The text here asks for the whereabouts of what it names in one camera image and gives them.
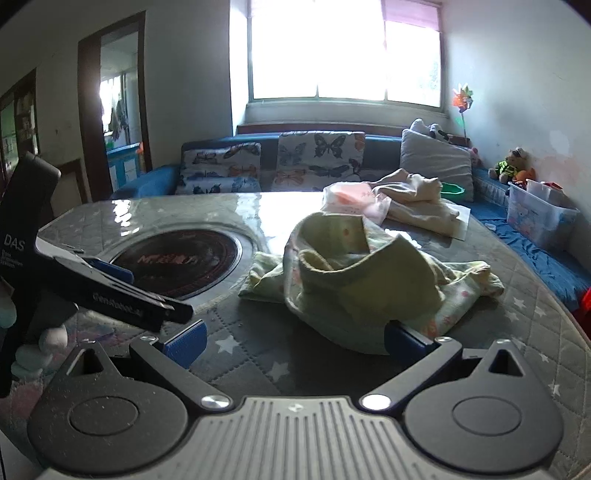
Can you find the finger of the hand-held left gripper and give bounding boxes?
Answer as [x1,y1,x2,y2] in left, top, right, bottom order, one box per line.
[51,251,136,287]
[55,268,195,332]

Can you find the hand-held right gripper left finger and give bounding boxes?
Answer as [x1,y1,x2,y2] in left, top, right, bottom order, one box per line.
[58,320,234,413]

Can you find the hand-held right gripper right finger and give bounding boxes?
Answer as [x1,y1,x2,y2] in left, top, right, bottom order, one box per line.
[360,320,536,411]

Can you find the green patterned baby shirt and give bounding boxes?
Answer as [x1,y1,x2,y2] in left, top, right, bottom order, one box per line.
[239,211,505,355]

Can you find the person's left hand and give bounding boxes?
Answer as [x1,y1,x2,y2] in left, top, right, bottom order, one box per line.
[14,323,70,378]

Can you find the round black table heater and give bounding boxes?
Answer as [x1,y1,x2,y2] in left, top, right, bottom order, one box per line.
[111,229,243,300]

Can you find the grey quilted table cover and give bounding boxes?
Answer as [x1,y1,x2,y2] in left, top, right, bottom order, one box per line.
[0,190,587,480]

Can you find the blue cabinet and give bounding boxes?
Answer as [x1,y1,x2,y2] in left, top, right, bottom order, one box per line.
[106,142,144,188]

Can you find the dark wooden cabinet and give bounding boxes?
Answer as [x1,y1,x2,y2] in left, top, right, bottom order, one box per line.
[0,69,90,217]

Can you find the long butterfly print cushion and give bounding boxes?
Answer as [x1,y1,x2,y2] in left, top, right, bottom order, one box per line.
[175,142,262,195]

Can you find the clear plastic storage box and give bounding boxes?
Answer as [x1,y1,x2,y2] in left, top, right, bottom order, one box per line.
[506,179,580,252]

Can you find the grey pillow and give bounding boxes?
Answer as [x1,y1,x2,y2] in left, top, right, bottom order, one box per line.
[399,128,476,203]

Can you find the blue sofa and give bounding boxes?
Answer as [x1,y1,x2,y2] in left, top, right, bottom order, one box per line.
[111,131,591,315]

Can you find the tall butterfly print cushion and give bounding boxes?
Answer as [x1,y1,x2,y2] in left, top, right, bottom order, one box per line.
[270,131,366,192]

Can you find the teddy bear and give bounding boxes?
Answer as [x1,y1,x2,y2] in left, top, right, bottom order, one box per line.
[488,147,532,183]

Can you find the white plush toy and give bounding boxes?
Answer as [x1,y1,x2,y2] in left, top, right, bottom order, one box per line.
[410,118,455,144]

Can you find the colourful pinwheel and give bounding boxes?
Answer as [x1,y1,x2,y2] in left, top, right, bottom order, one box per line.
[450,84,476,139]

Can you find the window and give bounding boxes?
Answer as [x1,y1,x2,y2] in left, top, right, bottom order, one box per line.
[247,0,444,109]

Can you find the pink roller blind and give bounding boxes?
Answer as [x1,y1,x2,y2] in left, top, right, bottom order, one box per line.
[382,0,443,31]

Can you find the brown door frame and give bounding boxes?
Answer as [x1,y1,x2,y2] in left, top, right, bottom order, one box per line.
[78,10,154,201]

